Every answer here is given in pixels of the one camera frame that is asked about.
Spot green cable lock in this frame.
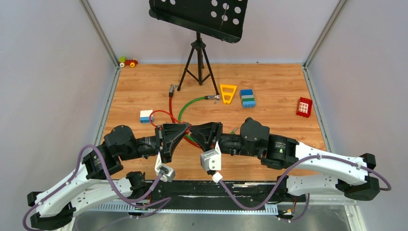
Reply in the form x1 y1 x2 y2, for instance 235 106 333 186
178 95 220 147

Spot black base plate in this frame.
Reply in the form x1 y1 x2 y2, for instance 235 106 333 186
116 180 306 211

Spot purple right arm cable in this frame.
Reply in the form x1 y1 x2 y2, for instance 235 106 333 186
218 154 392 223

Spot toy car red green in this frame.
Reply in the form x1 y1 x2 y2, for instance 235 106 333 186
119 56 138 68

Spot yellow triangular plastic piece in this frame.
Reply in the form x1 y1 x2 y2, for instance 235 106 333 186
220 84 238 105

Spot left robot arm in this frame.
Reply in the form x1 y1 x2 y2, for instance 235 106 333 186
23 123 190 231

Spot white blue block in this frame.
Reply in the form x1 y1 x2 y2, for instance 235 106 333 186
140 110 154 124

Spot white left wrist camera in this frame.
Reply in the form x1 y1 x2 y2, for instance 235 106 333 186
154 152 176 182

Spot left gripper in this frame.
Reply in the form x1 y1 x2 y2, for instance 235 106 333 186
121 123 191 163

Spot red window block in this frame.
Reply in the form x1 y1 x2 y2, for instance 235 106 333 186
296 97 313 118

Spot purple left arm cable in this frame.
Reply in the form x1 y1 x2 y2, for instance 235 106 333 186
22 144 173 231

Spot black music stand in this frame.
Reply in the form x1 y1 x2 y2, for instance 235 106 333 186
149 0 248 99

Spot blue green stacked blocks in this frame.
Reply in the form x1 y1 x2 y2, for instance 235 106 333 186
240 89 256 108

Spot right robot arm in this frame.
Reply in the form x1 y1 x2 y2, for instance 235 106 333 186
190 118 381 201

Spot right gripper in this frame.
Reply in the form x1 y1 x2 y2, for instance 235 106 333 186
189 122 259 157

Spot thick red cable lock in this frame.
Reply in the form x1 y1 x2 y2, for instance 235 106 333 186
168 84 203 150

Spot red padlock with thin cable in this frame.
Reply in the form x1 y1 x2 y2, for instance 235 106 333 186
149 109 191 135

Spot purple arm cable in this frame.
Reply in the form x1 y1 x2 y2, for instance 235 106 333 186
218 154 392 223
22 144 173 231

